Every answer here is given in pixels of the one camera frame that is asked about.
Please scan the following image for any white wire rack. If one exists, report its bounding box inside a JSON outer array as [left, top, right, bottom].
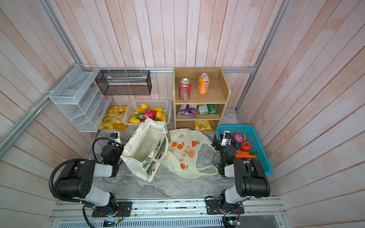
[[49, 64, 111, 133]]

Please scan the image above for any yellow plastic bag orange print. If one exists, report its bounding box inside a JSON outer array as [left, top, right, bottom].
[[162, 128, 219, 179]]

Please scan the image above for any teal plastic basket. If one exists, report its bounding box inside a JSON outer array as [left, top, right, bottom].
[[216, 124, 273, 175]]

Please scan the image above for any white plastic fruit basket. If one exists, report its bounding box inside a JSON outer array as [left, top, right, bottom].
[[123, 100, 172, 129]]

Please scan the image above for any yellow chips packet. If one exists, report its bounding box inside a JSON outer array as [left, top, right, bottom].
[[194, 120, 213, 132]]

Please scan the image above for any cream canvas tote bag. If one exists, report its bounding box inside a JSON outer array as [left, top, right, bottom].
[[120, 119, 169, 182]]

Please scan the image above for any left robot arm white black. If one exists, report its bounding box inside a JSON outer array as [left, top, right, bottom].
[[48, 132, 124, 217]]

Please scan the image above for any tray of yellow breads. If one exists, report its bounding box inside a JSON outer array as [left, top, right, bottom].
[[98, 105, 130, 131]]

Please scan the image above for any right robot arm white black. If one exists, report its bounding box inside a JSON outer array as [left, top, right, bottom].
[[212, 139, 271, 213]]

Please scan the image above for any pink dragon fruit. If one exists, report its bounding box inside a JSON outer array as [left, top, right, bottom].
[[133, 109, 156, 121]]

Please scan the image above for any purple snack packet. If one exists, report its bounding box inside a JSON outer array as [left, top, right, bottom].
[[176, 104, 197, 118]]

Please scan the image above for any purple onion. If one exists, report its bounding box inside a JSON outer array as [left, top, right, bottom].
[[233, 133, 246, 143]]

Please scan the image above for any black mesh basket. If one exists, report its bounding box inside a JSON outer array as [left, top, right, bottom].
[[95, 69, 152, 96]]

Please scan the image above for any red tomato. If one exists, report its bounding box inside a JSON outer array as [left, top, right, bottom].
[[240, 141, 252, 152]]

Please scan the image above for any orange soda can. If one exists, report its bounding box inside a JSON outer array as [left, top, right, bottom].
[[198, 73, 210, 95]]

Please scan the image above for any yellow lemon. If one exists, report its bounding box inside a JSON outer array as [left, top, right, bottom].
[[140, 103, 148, 110]]

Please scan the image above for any green snack packet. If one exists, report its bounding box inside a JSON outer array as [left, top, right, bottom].
[[198, 104, 219, 115]]

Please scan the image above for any red soda can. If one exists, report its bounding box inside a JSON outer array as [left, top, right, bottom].
[[179, 78, 191, 100]]

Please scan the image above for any orange carrot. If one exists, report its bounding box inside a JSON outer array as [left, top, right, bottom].
[[235, 153, 257, 159], [236, 151, 250, 155]]

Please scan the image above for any wooden shelf unit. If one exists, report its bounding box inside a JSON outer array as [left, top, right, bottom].
[[174, 67, 231, 132]]

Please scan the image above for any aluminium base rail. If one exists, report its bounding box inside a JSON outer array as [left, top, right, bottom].
[[48, 197, 291, 228]]

